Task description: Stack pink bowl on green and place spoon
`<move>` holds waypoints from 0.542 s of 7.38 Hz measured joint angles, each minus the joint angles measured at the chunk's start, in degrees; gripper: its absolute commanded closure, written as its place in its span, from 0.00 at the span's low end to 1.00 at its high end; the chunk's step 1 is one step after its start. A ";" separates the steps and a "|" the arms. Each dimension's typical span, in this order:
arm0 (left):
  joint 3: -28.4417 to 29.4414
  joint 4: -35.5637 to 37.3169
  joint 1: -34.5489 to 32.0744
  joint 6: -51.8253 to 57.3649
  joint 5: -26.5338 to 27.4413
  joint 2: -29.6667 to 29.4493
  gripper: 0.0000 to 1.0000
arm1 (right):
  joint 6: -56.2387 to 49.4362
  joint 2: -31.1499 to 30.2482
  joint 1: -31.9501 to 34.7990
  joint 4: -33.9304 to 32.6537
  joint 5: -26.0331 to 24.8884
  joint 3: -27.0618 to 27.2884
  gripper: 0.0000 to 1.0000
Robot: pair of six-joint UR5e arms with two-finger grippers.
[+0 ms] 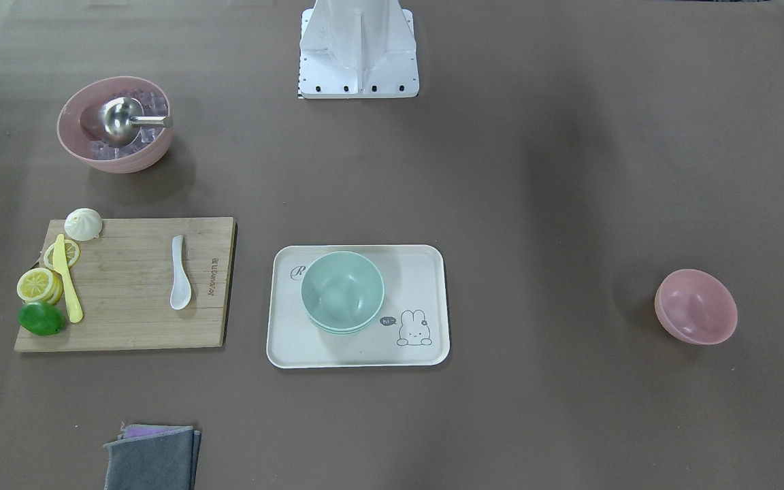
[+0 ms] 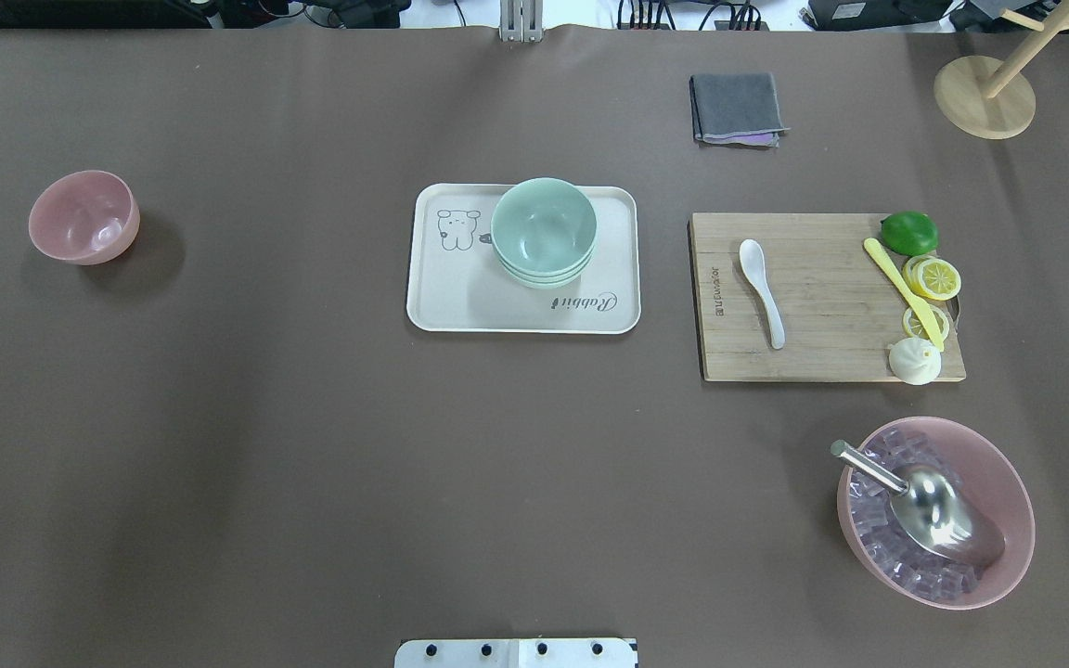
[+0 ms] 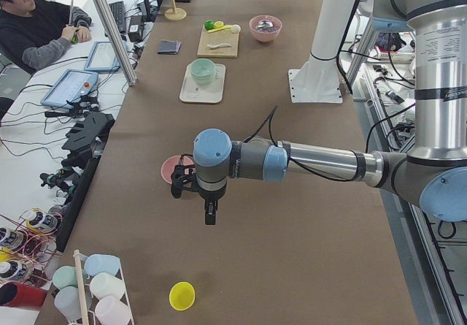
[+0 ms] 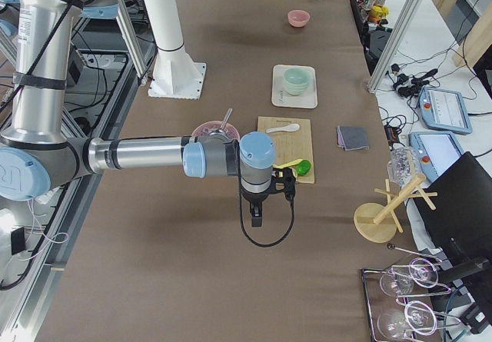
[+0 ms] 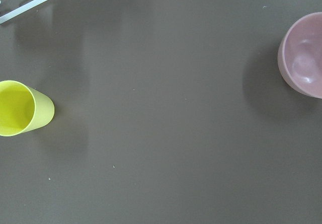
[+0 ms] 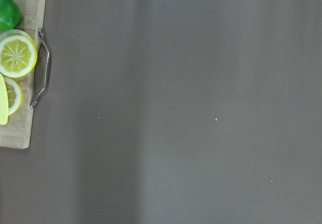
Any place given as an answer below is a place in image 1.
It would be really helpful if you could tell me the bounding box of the white ceramic spoon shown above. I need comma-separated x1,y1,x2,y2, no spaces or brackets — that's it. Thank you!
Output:
170,235,192,310

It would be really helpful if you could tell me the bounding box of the small pink bowl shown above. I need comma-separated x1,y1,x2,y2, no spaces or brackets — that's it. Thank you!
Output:
654,269,738,345

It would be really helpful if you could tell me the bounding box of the large pink bowl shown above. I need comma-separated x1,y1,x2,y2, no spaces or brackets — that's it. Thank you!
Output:
56,76,174,174

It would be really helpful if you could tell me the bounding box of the cream rabbit tray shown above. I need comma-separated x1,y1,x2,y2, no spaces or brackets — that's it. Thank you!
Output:
265,244,451,369

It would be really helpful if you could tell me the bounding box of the bamboo cutting board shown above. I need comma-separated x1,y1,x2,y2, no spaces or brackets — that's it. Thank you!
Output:
14,217,236,353

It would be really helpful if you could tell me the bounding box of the metal ice scoop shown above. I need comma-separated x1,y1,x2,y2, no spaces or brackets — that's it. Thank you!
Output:
79,97,172,148

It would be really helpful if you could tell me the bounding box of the white steamed bun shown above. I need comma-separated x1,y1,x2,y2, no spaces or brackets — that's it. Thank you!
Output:
63,208,103,242

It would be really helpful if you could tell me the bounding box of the grey folded cloth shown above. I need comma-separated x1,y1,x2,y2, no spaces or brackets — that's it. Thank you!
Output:
103,429,201,489

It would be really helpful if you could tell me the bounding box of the purple cloth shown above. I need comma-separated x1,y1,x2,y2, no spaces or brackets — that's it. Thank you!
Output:
118,424,194,440

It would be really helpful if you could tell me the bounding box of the thin lemon slice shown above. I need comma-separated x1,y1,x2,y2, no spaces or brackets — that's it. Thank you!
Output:
42,238,81,270

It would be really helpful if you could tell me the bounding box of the yellow plastic knife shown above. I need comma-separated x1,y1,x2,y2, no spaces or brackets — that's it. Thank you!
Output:
52,233,84,325

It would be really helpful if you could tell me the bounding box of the thick lemon half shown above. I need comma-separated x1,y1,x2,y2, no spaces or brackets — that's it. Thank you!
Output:
16,267,63,305

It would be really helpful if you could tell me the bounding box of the green lime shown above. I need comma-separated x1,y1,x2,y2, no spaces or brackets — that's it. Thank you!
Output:
18,301,66,337

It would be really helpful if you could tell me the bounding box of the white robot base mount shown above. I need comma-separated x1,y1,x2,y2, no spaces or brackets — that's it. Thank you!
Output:
297,1,420,99

